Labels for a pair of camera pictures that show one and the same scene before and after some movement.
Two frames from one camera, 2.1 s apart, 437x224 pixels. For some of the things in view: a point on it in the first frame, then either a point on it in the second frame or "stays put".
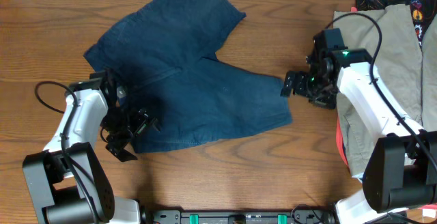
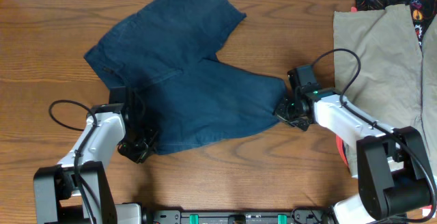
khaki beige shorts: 396,51 stays put
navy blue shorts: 166,54 stays put
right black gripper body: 300,85 to 288,113
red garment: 339,142 stays put
